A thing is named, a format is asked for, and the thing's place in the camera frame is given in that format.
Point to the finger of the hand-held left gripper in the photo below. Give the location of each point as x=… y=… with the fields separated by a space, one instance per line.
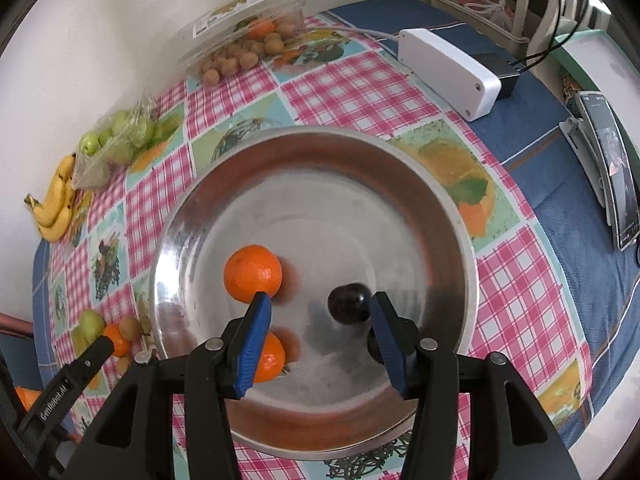
x=75 y=380

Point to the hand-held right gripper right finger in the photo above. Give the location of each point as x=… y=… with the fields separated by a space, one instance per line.
x=387 y=345

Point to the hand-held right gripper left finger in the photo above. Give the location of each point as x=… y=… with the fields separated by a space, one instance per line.
x=255 y=340

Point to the orange tangerine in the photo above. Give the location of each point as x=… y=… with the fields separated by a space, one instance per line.
x=119 y=344
x=261 y=29
x=272 y=360
x=250 y=272

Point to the dark purple plum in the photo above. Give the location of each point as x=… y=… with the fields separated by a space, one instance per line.
x=347 y=302

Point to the round brown fruit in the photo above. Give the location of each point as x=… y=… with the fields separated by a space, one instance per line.
x=131 y=327

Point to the stainless steel bowl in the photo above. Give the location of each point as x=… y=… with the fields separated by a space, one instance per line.
x=325 y=210

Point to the pile of small green fruits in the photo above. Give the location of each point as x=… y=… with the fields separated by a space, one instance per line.
x=120 y=125

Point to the yellow banana bunch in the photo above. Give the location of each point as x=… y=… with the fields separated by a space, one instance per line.
x=55 y=205

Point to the clear plastic bag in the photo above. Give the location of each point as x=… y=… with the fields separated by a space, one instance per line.
x=95 y=170

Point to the blue blanket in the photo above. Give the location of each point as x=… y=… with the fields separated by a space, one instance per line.
x=550 y=170

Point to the pink checkered tablecloth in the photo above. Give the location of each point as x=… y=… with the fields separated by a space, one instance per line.
x=350 y=90

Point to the pile of brown longans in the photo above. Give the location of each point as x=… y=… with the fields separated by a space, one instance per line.
x=235 y=60

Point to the white plastic power box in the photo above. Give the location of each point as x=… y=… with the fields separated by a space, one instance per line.
x=445 y=70

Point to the black smartphone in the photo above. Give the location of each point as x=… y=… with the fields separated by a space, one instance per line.
x=612 y=170

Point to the black power adapter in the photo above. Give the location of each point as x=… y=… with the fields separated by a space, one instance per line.
x=502 y=77

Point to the clear plastic clamshell box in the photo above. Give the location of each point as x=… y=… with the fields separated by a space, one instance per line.
x=235 y=10

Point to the white plastic basket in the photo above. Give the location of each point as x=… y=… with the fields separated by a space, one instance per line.
x=500 y=32

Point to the white plastic bag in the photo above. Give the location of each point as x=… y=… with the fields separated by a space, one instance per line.
x=492 y=12

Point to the white board green edge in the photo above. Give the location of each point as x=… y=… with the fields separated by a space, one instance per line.
x=605 y=55

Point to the reddish brown rail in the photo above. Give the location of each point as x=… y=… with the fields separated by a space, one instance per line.
x=15 y=322

